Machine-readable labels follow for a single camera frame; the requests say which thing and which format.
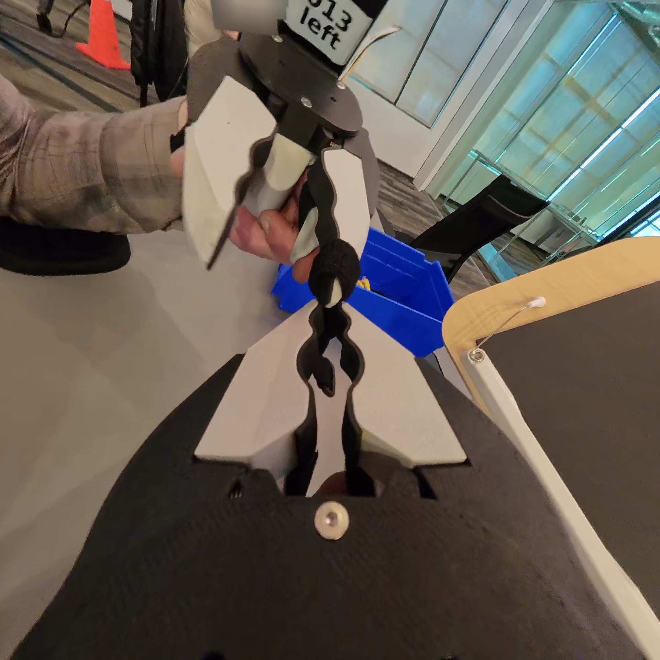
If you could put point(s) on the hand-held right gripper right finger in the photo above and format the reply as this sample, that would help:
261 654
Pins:
407 407

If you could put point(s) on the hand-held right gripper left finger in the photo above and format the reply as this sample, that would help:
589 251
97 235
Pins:
252 407

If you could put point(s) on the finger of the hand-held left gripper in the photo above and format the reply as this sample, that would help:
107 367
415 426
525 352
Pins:
350 196
221 154

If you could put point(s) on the blue plastic bin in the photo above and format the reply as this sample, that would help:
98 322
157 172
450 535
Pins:
402 304

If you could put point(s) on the person's left forearm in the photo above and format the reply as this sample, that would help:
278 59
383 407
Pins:
77 170

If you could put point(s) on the person's left hand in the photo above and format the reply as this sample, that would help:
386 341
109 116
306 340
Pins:
263 232

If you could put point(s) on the black hanging jacket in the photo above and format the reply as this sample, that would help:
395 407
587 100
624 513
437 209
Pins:
160 46

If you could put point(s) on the black visitor chair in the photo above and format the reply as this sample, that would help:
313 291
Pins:
479 221

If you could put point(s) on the orange traffic cone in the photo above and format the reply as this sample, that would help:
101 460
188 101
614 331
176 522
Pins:
103 36

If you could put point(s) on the black-faced wooden board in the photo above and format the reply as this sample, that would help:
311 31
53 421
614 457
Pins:
593 386

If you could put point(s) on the black chair armrest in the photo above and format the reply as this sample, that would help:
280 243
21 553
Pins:
62 252

